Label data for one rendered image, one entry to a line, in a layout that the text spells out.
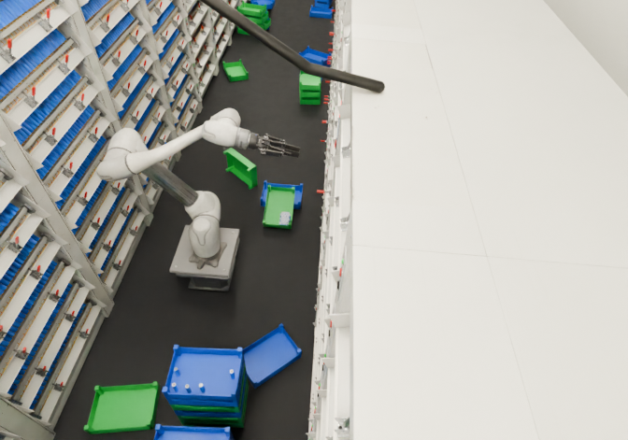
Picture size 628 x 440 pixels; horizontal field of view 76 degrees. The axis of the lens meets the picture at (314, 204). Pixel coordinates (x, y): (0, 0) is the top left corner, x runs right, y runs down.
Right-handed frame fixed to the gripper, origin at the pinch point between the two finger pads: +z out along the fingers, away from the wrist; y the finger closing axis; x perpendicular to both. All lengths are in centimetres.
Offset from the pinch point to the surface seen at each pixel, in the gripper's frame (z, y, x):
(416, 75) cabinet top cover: 19, 56, 78
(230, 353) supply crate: -7, 72, -65
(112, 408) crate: -58, 88, -117
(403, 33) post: 18, 34, 78
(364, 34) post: 8, 36, 76
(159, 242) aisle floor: -68, -17, -120
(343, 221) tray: 10, 83, 51
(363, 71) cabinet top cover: 7, 57, 76
